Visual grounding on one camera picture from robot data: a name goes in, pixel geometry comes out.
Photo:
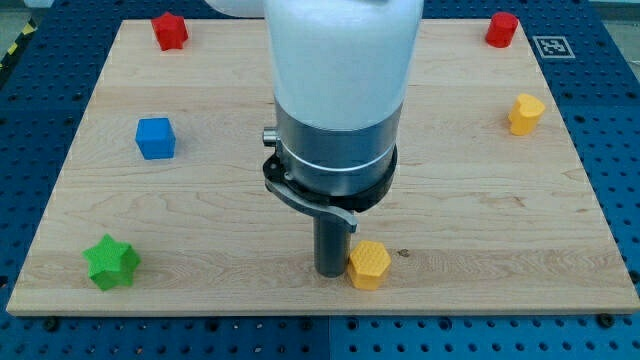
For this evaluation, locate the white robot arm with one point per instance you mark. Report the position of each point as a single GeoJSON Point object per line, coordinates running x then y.
{"type": "Point", "coordinates": [340, 72]}

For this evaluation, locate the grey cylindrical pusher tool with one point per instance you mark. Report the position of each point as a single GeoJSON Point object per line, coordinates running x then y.
{"type": "Point", "coordinates": [334, 217]}

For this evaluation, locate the yellow hexagon block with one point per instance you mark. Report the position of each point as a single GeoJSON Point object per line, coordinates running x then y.
{"type": "Point", "coordinates": [369, 265]}

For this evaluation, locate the wooden board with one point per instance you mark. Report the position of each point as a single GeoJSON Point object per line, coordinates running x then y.
{"type": "Point", "coordinates": [477, 222]}

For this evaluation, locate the blue cube block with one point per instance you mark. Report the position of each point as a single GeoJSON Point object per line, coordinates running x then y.
{"type": "Point", "coordinates": [155, 138]}

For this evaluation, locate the red star block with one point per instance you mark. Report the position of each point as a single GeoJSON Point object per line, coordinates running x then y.
{"type": "Point", "coordinates": [170, 31]}

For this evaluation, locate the yellow heart block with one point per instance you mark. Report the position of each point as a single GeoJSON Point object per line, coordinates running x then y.
{"type": "Point", "coordinates": [525, 114]}

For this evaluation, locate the green star block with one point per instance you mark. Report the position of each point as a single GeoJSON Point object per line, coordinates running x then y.
{"type": "Point", "coordinates": [111, 263]}

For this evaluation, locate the red cylinder block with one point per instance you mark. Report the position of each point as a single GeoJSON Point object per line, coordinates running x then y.
{"type": "Point", "coordinates": [501, 29]}

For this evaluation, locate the white fiducial marker tag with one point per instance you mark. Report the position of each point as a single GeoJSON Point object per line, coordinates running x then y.
{"type": "Point", "coordinates": [553, 47]}

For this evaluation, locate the yellow black hazard tape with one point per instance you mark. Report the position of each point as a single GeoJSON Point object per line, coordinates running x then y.
{"type": "Point", "coordinates": [18, 46]}

